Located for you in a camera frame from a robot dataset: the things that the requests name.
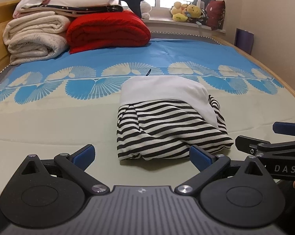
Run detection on striped white vest sweater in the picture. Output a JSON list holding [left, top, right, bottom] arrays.
[[117, 75, 234, 161]]

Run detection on yellow plush toys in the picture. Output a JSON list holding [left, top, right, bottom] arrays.
[[170, 2, 208, 25]]

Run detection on white folded bedding stack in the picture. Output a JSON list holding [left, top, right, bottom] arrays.
[[13, 0, 124, 19]]

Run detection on white plush toy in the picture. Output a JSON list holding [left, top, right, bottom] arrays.
[[140, 1, 152, 20]]

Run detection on cream folded blanket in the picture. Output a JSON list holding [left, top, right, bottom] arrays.
[[3, 11, 70, 65]]

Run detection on blue patterned bed sheet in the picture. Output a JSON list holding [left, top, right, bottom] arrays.
[[0, 35, 295, 194]]

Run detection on red folded blanket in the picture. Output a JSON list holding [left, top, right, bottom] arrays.
[[66, 11, 151, 54]]

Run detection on dark red cushion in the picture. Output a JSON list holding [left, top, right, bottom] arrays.
[[206, 0, 226, 30]]

